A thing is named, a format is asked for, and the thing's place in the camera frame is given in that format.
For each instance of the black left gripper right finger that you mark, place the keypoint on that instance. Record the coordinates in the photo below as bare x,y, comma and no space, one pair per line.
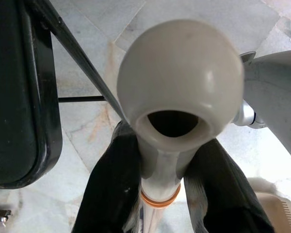
220,189

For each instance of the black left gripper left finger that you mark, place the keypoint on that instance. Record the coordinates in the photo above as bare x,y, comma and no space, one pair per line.
111,184

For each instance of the small dark metal piece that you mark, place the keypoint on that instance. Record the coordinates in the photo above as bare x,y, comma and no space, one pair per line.
1,214

